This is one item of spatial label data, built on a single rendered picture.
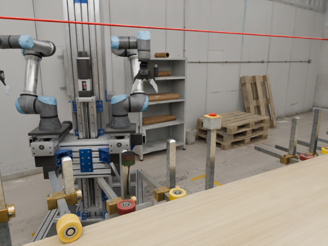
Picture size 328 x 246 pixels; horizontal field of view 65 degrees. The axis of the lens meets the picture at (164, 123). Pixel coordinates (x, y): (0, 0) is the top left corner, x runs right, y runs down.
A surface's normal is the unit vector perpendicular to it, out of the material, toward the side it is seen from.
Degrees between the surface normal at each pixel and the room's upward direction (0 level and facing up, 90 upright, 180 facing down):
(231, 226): 0
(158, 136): 90
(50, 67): 90
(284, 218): 0
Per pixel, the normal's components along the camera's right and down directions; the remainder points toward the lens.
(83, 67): 0.10, 0.23
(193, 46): 0.58, 0.19
